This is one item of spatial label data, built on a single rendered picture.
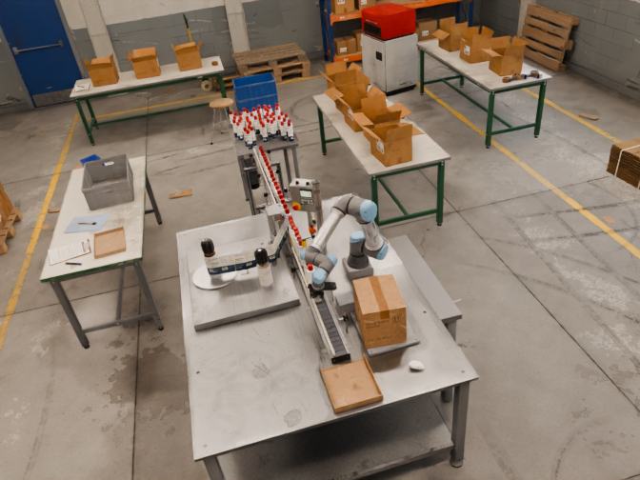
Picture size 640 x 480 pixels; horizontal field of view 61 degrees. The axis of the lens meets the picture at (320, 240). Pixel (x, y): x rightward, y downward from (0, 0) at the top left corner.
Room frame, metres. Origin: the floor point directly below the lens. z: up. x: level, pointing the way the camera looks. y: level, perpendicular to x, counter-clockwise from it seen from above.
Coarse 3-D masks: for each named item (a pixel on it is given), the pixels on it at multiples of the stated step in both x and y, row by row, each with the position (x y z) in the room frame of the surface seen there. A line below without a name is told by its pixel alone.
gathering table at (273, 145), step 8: (232, 136) 5.29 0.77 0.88; (256, 136) 5.22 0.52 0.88; (280, 136) 5.14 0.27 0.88; (296, 136) 4.98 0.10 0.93; (240, 144) 5.08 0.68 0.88; (264, 144) 5.01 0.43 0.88; (272, 144) 4.98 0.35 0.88; (280, 144) 4.96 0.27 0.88; (288, 144) 4.94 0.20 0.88; (296, 144) 4.92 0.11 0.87; (240, 152) 4.88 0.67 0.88; (248, 152) 4.85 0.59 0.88; (240, 160) 5.46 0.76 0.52; (288, 160) 5.56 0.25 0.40; (296, 160) 4.95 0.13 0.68; (240, 168) 5.46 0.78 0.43; (288, 168) 5.56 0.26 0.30; (296, 168) 4.95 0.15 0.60; (288, 176) 5.55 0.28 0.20; (296, 176) 4.94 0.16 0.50; (248, 192) 4.85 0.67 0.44; (248, 200) 5.45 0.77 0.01
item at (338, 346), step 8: (304, 272) 2.86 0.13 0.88; (312, 304) 2.53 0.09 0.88; (320, 304) 2.52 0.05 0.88; (320, 312) 2.44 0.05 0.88; (328, 312) 2.44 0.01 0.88; (328, 320) 2.37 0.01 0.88; (328, 328) 2.31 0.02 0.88; (336, 328) 2.30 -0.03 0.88; (336, 336) 2.23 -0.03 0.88; (336, 344) 2.17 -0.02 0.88; (336, 352) 2.10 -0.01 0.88; (344, 352) 2.10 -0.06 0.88
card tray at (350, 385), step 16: (320, 368) 2.02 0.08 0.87; (336, 368) 2.03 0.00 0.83; (352, 368) 2.02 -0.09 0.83; (368, 368) 2.01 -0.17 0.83; (336, 384) 1.92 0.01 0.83; (352, 384) 1.91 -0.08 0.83; (368, 384) 1.90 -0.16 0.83; (336, 400) 1.82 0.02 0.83; (352, 400) 1.80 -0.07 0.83; (368, 400) 1.77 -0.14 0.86
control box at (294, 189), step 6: (294, 180) 3.06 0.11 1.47; (300, 180) 3.05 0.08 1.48; (306, 180) 3.04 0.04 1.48; (312, 180) 3.03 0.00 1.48; (318, 180) 3.02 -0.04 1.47; (294, 186) 2.99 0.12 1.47; (300, 186) 2.98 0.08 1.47; (306, 186) 2.97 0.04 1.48; (294, 192) 2.99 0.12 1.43; (312, 192) 2.94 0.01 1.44; (294, 198) 2.99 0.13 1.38; (306, 198) 2.96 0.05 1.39; (312, 198) 2.94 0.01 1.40; (294, 204) 2.99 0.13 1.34; (300, 204) 2.98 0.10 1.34; (300, 210) 2.98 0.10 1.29; (306, 210) 2.96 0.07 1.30; (312, 210) 2.94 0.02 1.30
